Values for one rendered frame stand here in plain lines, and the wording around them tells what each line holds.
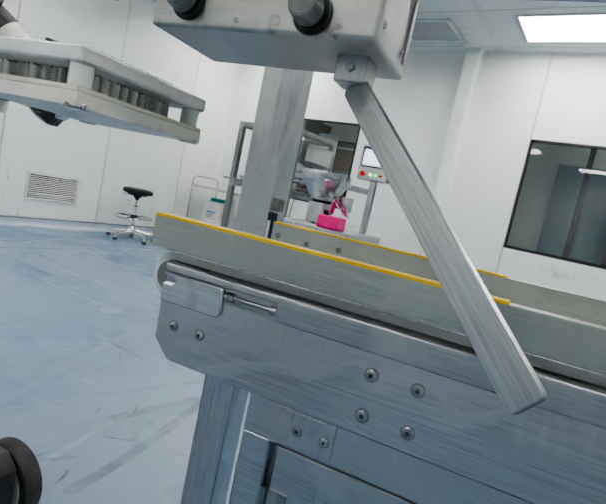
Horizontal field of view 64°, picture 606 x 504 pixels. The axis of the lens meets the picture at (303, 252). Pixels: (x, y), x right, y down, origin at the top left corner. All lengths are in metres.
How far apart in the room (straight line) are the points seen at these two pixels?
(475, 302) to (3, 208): 5.75
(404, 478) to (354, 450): 0.05
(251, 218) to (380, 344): 0.42
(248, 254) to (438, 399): 0.21
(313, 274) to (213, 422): 0.49
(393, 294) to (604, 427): 0.17
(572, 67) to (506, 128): 0.82
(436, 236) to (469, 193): 5.41
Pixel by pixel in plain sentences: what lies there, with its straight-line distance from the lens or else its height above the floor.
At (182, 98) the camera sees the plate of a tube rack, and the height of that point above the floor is 1.04.
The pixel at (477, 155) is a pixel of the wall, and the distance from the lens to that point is 5.79.
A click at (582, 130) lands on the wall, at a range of 5.68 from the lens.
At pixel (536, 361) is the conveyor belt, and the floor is 0.84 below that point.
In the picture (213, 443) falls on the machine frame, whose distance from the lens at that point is 0.89.
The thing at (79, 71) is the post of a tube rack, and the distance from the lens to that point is 0.65.
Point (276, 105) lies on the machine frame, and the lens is 0.79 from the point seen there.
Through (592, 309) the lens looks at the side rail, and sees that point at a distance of 0.68.
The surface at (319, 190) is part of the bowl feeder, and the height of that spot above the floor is 1.00.
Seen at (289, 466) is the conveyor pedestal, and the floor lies 0.66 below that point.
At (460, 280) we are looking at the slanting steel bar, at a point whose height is 0.90.
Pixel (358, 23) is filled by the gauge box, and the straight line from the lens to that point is 0.41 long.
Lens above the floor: 0.93
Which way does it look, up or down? 6 degrees down
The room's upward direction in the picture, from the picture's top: 12 degrees clockwise
